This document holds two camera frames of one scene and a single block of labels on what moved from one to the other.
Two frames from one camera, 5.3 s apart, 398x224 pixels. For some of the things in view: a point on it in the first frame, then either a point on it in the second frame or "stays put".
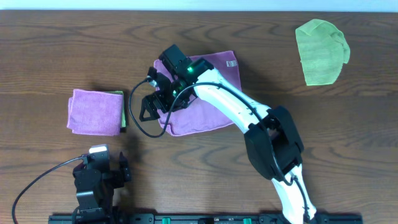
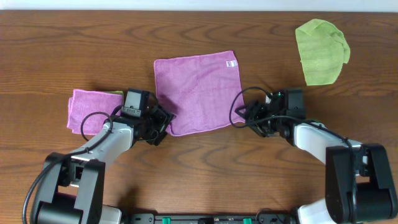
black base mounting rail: (279, 218) stays put
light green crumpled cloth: (323, 51) stays put
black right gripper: (147, 102) to (255, 111)
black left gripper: (117, 174) to (161, 121)
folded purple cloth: (94, 112) stays put
